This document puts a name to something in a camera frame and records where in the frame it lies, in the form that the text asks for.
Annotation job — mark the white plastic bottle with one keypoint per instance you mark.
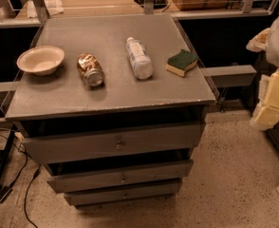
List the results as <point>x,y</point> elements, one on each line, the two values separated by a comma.
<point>139,60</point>

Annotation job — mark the grey drawer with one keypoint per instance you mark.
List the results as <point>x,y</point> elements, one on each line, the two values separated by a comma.
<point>120,176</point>
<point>93,145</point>
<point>125,192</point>

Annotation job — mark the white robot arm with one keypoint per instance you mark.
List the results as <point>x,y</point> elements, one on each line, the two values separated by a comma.
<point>267,40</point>

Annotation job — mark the gold soda can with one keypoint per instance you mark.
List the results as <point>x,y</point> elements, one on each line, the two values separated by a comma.
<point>90,69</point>

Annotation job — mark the grey bottom drawer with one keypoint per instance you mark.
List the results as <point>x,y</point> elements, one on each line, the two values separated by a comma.
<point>125,192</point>

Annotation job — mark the grey middle drawer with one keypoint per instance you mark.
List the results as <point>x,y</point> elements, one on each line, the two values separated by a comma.
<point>120,176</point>

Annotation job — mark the white bowl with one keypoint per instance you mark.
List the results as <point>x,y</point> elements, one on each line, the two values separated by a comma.
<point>41,61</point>

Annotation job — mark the grey metal beam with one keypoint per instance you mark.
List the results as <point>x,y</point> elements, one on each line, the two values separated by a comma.
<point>229,76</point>

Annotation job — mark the grey drawer cabinet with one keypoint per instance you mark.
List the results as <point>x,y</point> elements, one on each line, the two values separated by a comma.
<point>63,104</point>

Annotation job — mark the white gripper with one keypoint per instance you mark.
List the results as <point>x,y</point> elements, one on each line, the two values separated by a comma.
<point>266,116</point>

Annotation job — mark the black table leg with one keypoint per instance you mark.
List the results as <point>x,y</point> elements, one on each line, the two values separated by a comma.
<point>4,156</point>

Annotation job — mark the green yellow sponge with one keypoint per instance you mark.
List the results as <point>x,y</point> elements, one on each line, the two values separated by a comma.
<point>182,62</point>

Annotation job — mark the white crumpled cloth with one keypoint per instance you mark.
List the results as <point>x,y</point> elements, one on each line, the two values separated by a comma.
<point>52,6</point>

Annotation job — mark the grey top drawer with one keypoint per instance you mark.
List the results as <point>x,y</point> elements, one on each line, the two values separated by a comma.
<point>93,145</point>

